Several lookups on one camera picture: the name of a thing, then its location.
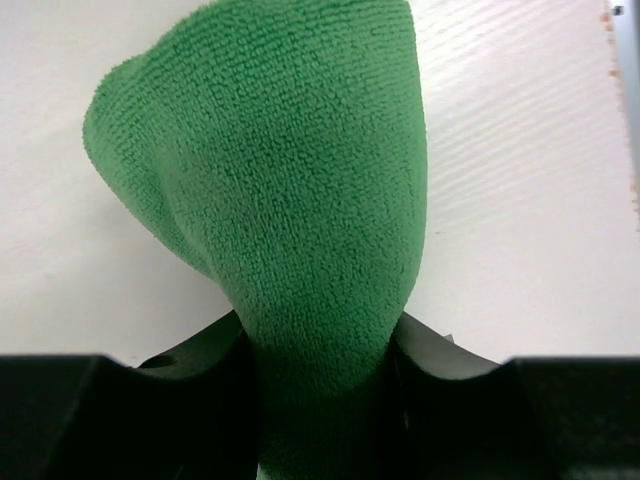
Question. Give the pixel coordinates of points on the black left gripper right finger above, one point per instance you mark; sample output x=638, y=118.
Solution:
x=466, y=417

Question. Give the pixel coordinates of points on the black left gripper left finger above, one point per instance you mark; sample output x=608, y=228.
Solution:
x=187, y=413

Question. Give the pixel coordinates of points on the green towel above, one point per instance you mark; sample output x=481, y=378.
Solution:
x=279, y=148

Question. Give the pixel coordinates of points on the aluminium front rail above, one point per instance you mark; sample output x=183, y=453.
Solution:
x=624, y=16

